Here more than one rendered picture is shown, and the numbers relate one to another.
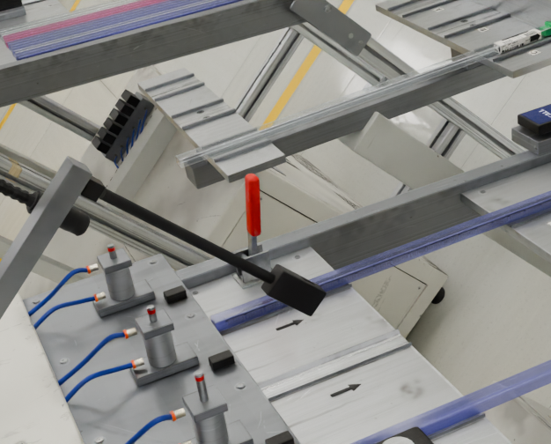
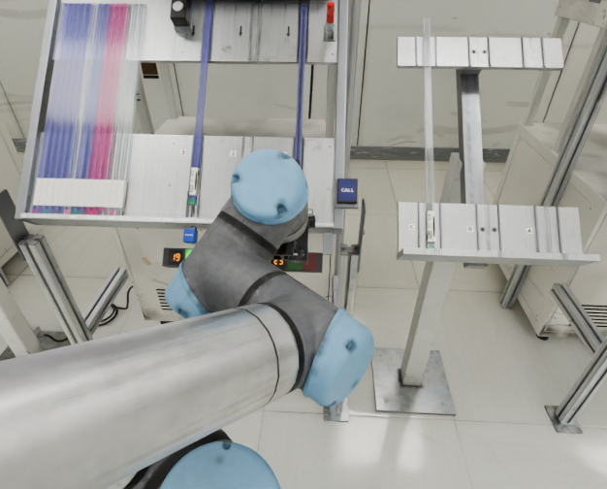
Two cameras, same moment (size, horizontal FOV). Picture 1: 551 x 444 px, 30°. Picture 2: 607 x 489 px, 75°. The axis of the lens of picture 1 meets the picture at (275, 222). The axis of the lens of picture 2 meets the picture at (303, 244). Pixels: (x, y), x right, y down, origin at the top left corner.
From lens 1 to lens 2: 1.23 m
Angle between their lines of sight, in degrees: 67
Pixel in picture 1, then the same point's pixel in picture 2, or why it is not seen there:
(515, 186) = (324, 161)
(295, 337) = (279, 29)
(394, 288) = (539, 299)
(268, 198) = (590, 213)
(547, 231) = (281, 146)
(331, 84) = not seen: outside the picture
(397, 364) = (241, 51)
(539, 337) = (466, 346)
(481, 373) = (474, 321)
